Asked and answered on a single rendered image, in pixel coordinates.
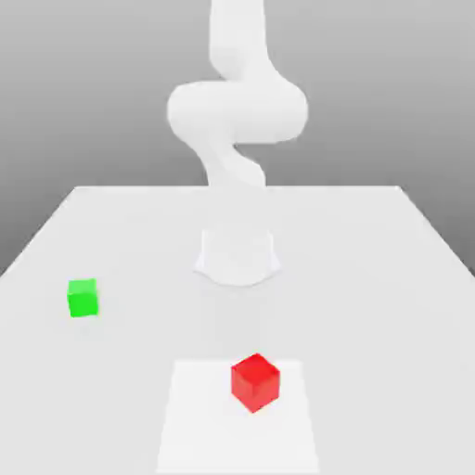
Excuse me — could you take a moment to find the small red cube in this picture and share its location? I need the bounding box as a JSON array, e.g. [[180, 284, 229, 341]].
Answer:
[[230, 353, 281, 415]]

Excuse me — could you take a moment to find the small green cube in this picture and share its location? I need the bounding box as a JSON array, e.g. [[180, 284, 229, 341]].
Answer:
[[67, 277, 100, 319]]

